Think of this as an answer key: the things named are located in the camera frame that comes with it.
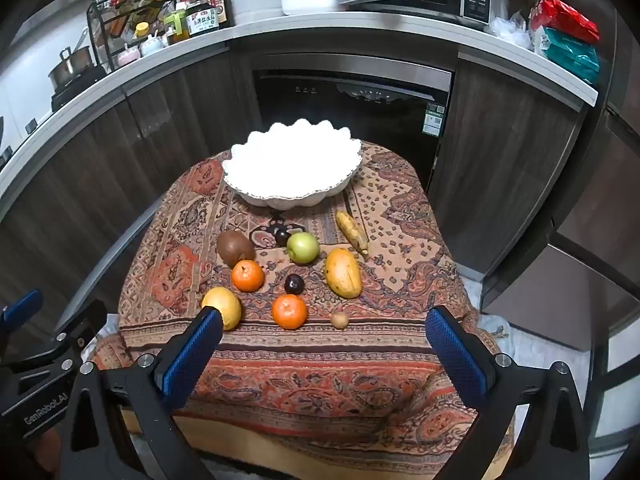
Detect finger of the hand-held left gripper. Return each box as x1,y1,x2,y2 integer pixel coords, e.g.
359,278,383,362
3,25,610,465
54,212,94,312
50,300,109,368
0,289,45,333

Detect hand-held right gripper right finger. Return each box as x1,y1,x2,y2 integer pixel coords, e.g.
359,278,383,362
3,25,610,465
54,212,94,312
425,305,593,480

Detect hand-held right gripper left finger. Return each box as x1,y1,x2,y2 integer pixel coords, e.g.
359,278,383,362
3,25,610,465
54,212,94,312
67,306,224,480

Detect yellow lemon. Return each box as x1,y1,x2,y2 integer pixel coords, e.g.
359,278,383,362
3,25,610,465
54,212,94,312
201,287,243,331

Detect orange tangerine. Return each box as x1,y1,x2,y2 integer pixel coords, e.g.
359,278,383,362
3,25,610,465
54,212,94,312
231,260,265,293
271,294,308,330

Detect yellow mango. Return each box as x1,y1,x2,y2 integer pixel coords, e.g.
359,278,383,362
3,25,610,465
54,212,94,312
323,248,363,299

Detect white scalloped bowl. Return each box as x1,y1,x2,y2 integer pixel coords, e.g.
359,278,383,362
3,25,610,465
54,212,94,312
222,119,364,208

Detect brown kiwi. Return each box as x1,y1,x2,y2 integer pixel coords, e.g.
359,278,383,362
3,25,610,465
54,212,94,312
216,230,256,268

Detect patterned tablecloth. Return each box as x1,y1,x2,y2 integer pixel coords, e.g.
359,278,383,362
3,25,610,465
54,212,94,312
90,137,516,461

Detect green apple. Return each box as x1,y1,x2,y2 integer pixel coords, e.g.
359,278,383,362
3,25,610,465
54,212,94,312
286,232,321,265

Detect yellow banana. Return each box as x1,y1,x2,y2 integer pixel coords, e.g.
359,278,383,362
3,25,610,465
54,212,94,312
335,210,370,255

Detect dark wood cabinet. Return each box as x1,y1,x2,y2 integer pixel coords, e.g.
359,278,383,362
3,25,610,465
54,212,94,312
427,52,586,276
0,50,261,311

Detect black cooktop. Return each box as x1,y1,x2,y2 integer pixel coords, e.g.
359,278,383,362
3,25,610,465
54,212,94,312
50,62,108,111

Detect green label sticker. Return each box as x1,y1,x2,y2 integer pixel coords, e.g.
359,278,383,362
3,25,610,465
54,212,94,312
422,101,448,137

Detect black built-in dishwasher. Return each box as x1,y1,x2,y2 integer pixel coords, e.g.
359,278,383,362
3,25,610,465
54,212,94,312
250,52,456,191

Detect steel cooking pot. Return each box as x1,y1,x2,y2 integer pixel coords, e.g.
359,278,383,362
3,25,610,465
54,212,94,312
48,46,96,92

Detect green-capped bottle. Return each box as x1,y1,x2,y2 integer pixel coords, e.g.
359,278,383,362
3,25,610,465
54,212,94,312
165,10,192,44

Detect green plastic bag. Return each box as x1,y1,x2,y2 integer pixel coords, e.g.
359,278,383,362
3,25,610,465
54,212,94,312
542,27,601,86

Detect white plastic bags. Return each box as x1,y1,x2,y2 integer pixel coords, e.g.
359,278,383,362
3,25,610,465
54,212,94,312
487,12,533,51

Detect large soy sauce bottle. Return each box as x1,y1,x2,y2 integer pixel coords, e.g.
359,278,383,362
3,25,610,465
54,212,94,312
185,0,221,36

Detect red plastic bag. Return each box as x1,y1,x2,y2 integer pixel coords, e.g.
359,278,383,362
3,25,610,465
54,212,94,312
530,0,600,43

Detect black wire spice rack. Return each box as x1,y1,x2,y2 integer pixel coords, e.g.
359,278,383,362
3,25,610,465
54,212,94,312
86,0,178,68

